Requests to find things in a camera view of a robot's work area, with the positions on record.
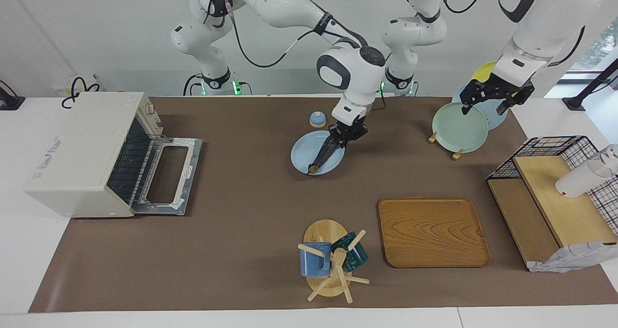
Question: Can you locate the dark green mug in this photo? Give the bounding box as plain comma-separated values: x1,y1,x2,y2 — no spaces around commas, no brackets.
331,232,369,272

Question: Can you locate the wooden shelf box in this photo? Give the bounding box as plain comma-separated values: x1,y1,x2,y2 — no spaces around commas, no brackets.
487,155,618,266

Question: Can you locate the wooden mug tree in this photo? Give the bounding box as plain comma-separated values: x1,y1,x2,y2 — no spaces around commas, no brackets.
297,219,370,303

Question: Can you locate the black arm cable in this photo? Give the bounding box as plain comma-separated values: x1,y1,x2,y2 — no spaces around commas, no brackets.
548,25,587,68
208,0,360,69

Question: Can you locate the large light blue plate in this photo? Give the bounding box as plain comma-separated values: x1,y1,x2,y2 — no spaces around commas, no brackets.
451,82,508,130

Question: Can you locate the black camera stand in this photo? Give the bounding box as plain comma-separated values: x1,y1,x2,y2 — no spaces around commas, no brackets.
562,57,618,111

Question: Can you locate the glass oven door with handle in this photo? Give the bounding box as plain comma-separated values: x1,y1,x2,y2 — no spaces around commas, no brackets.
131,136,203,216

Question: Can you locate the pale green plate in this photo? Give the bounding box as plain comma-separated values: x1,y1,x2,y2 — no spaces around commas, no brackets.
432,102,489,154

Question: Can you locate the white toaster oven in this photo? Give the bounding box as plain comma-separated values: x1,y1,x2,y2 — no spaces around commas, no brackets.
24,92,164,218

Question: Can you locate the black clamp mount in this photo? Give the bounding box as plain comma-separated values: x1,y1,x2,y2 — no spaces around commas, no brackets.
0,80,26,111

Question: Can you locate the small light blue plate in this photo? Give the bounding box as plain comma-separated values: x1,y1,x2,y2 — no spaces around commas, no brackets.
291,130,346,176

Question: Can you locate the clear glass cup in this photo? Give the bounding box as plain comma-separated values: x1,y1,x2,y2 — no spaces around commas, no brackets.
599,144,618,176

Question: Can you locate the white cup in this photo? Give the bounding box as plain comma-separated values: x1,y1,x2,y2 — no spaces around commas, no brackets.
555,159,611,199

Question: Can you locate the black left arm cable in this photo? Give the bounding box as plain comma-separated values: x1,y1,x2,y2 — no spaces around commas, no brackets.
548,25,587,68

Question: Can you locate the brown table mat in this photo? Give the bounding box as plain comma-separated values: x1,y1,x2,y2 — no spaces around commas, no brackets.
28,96,618,313

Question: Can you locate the black oven power cable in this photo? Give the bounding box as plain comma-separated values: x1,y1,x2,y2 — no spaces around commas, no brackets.
61,76,100,109

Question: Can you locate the blue mug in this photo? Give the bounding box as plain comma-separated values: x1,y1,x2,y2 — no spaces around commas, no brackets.
299,242,332,278

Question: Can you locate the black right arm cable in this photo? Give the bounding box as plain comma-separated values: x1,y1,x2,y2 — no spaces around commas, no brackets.
208,0,360,69

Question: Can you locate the grey checked cloth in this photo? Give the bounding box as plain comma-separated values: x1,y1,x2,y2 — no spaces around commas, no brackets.
527,240,618,273

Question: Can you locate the white power socket box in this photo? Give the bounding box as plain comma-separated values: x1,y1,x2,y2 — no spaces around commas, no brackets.
52,74,104,97

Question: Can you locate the black wire basket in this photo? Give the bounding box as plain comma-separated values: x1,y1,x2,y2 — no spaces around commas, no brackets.
486,135,618,237

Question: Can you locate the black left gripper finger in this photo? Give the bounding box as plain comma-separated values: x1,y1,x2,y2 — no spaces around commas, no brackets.
461,83,484,115
497,81,535,116

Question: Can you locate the wooden plate rack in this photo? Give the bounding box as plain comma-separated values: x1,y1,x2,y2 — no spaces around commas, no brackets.
428,131,465,161

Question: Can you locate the wooden serving tray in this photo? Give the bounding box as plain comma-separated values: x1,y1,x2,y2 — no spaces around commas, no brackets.
378,198,492,269

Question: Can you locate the dark purple eggplant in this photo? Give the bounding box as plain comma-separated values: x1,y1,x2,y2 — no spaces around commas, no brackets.
308,134,344,175

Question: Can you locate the metal oven wire rack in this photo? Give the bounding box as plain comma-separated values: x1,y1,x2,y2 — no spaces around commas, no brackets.
107,134,156,206

